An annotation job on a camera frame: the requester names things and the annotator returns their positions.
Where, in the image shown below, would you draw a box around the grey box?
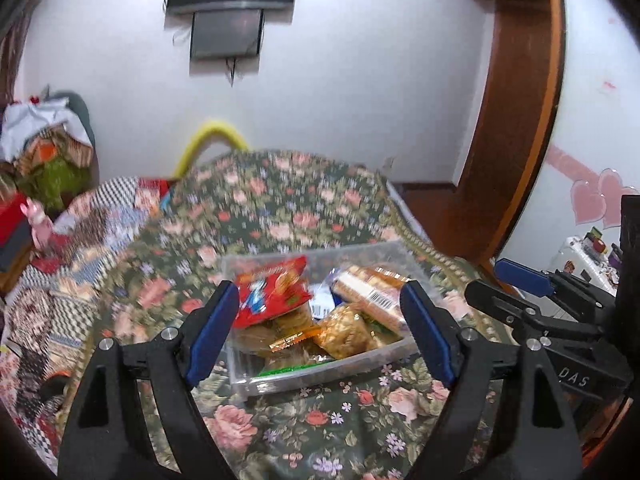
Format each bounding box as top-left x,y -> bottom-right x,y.
0,232 -> 35,272

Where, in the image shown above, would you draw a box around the pink plush toy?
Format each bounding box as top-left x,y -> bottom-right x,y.
20,197 -> 56,248

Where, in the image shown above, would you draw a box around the white door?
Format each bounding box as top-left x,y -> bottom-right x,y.
500,0 -> 640,291

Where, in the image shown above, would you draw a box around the barcode label biscuit packet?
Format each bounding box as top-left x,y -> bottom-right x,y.
331,265 -> 406,331

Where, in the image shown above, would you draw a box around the checkered patchwork quilt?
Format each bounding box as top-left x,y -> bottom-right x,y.
0,175 -> 173,476

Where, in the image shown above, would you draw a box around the small black wall screen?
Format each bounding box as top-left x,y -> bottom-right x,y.
190,8 -> 264,61

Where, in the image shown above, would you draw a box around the striped brown curtain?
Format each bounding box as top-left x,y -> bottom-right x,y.
0,0 -> 51,106

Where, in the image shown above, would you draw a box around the orange snack bar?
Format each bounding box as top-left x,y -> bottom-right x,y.
269,327 -> 322,352

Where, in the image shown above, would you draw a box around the pink heart stickers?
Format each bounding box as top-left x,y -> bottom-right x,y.
545,145 -> 626,228

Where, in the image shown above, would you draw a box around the floral blanket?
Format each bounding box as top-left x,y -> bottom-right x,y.
95,150 -> 506,480

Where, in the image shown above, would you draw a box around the blue white snack packet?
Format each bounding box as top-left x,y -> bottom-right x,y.
309,282 -> 337,320

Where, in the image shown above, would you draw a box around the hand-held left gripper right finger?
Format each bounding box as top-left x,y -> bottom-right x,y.
399,280 -> 583,480

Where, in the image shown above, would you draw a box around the round golden cake packet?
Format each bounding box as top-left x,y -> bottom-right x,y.
315,305 -> 381,361

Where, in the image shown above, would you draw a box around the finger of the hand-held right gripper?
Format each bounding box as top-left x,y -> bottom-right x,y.
465,280 -> 607,345
494,258 -> 617,319

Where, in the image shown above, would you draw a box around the red snack packet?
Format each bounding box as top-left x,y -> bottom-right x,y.
235,255 -> 313,330

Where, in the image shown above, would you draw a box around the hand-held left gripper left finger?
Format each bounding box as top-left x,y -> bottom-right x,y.
57,280 -> 241,480

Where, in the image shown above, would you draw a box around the wooden door frame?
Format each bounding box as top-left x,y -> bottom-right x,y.
440,0 -> 568,271

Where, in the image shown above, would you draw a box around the yellow foam tube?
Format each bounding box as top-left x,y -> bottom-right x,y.
172,119 -> 251,178

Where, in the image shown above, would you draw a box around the red box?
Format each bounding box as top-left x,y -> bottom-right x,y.
0,200 -> 33,246

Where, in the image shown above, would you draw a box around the pile of clothes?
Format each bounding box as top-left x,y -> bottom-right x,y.
0,91 -> 96,211

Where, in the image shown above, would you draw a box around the green label bread packet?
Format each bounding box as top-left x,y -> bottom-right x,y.
232,310 -> 346,380

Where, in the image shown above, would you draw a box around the clear plastic container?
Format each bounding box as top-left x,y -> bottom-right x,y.
220,240 -> 421,406

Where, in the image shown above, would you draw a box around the white cabinet with stickers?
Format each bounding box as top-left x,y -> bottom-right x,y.
550,227 -> 626,297

